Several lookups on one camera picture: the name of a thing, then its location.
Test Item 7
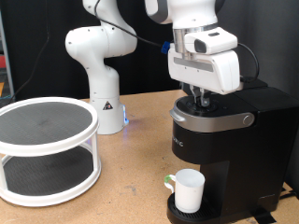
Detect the white two-tier turntable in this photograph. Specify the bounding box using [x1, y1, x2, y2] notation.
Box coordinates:
[0, 96, 103, 208]

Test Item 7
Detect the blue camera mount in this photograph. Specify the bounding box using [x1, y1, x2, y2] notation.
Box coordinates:
[160, 40, 172, 56]

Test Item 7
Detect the silver handle Keurig lid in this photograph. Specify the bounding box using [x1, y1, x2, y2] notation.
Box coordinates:
[169, 91, 260, 133]

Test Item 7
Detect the black drip tray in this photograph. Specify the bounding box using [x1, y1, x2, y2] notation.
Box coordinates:
[166, 192, 221, 224]

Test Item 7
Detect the black power cord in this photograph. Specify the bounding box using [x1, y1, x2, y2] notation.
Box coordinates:
[278, 186, 299, 201]

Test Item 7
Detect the grey metal pole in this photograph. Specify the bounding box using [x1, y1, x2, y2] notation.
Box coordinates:
[0, 8, 15, 99]

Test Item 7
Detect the black Keurig coffee machine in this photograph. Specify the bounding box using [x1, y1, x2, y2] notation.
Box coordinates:
[166, 77, 299, 224]

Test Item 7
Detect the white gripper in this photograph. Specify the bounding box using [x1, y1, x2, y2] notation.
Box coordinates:
[167, 48, 245, 108]

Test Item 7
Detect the white mug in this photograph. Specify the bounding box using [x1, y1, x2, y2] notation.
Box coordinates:
[164, 168, 206, 214]

